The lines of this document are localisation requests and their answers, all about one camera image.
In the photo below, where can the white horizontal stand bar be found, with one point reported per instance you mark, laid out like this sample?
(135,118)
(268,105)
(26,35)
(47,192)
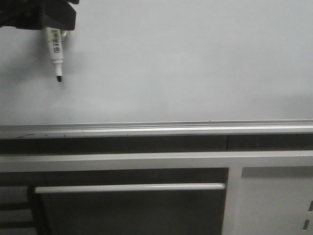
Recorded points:
(129,188)

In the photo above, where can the orange round magnet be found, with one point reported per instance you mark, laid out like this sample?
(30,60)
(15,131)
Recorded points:
(64,33)

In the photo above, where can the white whiteboard stand frame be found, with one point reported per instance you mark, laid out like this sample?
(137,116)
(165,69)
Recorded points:
(268,192)

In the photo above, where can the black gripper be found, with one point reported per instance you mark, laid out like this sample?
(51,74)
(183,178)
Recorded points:
(38,14)

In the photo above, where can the white whiteboard marker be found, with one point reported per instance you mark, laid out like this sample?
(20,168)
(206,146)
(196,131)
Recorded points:
(54,43)

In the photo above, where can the white whiteboard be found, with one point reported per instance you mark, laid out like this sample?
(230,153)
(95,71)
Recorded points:
(163,67)

